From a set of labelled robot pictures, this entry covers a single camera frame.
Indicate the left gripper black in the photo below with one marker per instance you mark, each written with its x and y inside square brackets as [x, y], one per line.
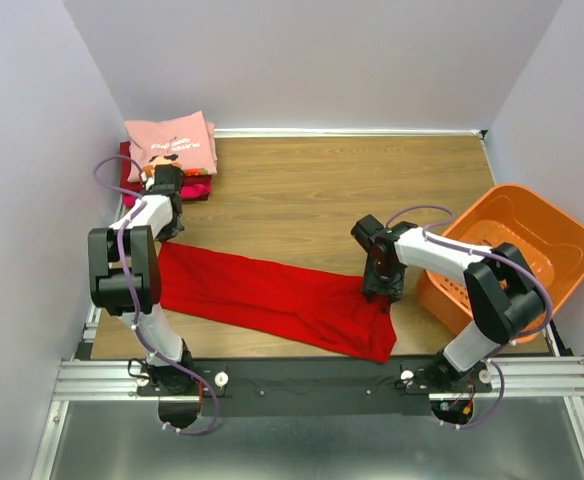
[167, 176]

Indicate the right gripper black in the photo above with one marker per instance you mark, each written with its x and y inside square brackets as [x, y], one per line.
[382, 288]

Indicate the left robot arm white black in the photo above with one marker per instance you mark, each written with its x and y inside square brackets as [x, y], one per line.
[124, 273]

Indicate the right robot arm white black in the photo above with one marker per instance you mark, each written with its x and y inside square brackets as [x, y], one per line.
[505, 297]

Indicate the magenta folded t shirt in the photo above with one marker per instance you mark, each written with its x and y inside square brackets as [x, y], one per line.
[193, 192]

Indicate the pink folded printed t shirt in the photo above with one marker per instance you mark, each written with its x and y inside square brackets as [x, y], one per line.
[186, 142]

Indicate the dark red folded t shirt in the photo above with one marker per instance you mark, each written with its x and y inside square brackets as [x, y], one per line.
[127, 168]

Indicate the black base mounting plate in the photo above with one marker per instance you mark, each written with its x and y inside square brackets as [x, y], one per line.
[302, 386]

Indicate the orange plastic laundry basket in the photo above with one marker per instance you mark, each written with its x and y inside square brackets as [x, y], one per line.
[551, 241]

